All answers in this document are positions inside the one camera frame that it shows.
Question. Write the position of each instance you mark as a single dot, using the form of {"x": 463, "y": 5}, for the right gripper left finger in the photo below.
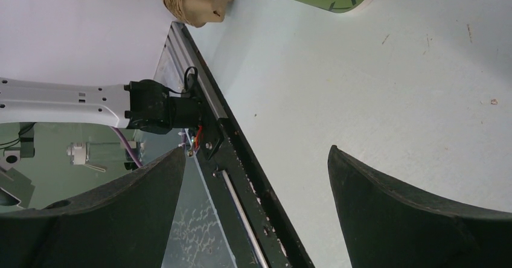
{"x": 123, "y": 223}

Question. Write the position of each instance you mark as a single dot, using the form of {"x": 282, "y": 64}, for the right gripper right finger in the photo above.
{"x": 387, "y": 222}

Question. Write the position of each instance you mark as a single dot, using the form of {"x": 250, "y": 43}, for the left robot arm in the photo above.
{"x": 141, "y": 105}

